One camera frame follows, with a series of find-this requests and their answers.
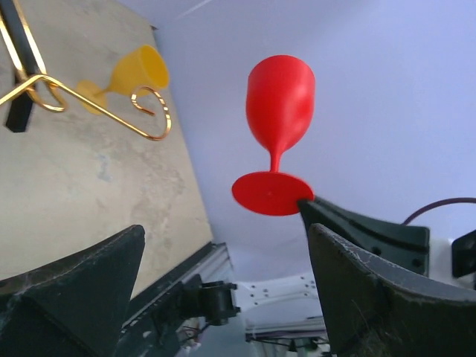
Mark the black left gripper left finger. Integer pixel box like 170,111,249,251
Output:
1,225,145,356

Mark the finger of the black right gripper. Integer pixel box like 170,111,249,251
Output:
297,196,430,275

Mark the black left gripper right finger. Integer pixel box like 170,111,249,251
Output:
308,225,475,356

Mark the red plastic wine glass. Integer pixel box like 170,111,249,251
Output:
231,54,315,216

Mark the yellow plastic wine glass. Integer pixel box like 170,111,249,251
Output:
77,45,170,109

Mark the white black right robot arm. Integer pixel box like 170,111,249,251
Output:
236,197,475,311

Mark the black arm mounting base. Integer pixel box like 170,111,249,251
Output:
115,273,239,357

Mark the aluminium frame rail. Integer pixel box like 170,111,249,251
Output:
129,241,328,343

